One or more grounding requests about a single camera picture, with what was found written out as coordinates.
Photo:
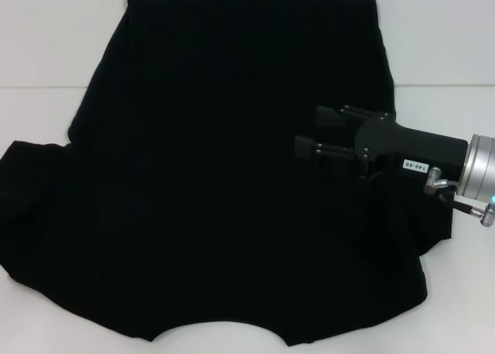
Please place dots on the black t-shirt white print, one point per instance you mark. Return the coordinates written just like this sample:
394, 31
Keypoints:
212, 157

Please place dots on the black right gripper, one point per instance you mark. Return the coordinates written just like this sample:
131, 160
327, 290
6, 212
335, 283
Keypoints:
425, 147

